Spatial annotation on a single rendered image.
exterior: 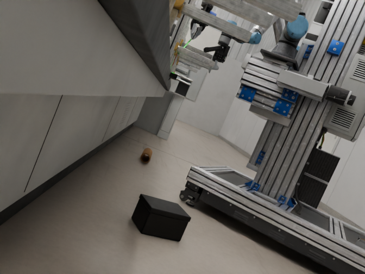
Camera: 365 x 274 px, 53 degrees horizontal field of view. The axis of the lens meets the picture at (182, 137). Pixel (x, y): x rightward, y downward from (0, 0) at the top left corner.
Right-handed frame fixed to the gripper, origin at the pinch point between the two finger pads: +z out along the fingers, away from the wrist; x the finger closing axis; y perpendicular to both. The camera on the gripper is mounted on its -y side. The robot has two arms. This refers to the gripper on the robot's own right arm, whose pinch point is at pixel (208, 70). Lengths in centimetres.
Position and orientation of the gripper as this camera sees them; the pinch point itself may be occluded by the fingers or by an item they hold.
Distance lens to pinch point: 249.4
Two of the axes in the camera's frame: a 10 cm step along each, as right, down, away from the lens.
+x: -0.3, -1.1, 9.9
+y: 9.3, 3.7, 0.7
